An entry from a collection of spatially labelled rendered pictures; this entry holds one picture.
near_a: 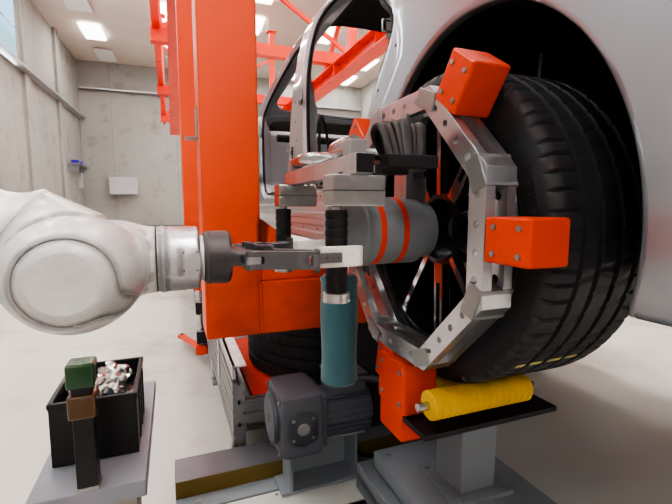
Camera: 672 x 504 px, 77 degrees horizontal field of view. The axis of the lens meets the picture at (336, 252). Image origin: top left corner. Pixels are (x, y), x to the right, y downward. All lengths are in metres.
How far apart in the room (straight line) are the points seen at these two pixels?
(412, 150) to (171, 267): 0.39
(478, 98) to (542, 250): 0.29
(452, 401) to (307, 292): 0.60
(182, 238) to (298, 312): 0.77
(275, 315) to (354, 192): 0.71
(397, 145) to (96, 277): 0.47
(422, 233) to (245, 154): 0.60
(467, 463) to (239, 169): 0.95
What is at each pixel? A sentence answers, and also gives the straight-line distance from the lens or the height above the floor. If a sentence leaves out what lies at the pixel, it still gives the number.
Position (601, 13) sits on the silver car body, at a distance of 0.81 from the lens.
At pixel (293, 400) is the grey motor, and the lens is 1.16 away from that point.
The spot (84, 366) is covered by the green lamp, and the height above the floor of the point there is 0.66.
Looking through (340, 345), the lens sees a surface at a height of 0.58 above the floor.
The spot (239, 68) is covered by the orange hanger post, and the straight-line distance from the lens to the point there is 1.29.
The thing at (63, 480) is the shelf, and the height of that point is 0.45.
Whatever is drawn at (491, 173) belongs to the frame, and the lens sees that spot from 0.69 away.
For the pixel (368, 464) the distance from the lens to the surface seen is 1.37.
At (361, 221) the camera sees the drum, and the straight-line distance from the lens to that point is 0.80.
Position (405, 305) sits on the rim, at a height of 0.65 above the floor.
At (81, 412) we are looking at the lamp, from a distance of 0.80.
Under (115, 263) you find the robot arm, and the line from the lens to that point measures 0.40.
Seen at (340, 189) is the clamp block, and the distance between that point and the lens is 0.64.
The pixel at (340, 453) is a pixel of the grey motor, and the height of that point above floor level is 0.11.
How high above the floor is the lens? 0.90
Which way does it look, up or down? 6 degrees down
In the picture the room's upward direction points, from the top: straight up
